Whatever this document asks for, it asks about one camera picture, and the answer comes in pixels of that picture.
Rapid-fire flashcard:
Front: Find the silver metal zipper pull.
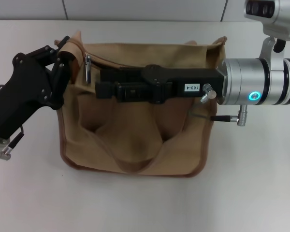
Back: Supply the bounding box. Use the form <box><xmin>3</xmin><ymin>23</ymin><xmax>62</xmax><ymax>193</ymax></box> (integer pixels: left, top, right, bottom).
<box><xmin>84</xmin><ymin>54</ymin><xmax>92</xmax><ymax>85</ymax></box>

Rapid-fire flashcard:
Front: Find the khaki canvas food bag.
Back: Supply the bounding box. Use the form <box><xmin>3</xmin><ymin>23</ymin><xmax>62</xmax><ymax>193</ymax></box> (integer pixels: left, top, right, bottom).
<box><xmin>53</xmin><ymin>30</ymin><xmax>229</xmax><ymax>180</ymax></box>

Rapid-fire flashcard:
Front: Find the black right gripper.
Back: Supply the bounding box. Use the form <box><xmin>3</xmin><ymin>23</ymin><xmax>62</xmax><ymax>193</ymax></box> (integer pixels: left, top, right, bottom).
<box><xmin>95</xmin><ymin>64</ymin><xmax>227</xmax><ymax>105</ymax></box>

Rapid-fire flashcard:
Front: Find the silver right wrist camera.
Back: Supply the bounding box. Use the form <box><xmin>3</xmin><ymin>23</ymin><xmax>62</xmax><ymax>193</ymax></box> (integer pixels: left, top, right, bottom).
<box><xmin>243</xmin><ymin>0</ymin><xmax>290</xmax><ymax>60</ymax></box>

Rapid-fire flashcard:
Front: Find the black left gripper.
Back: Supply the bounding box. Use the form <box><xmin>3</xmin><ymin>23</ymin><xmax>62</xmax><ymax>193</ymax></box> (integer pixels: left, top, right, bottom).
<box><xmin>0</xmin><ymin>35</ymin><xmax>75</xmax><ymax>141</ymax></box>

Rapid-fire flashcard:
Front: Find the right gripper cable with plugs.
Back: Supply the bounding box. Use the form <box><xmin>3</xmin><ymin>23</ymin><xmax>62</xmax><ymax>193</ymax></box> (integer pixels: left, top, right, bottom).
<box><xmin>188</xmin><ymin>83</ymin><xmax>249</xmax><ymax>127</ymax></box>

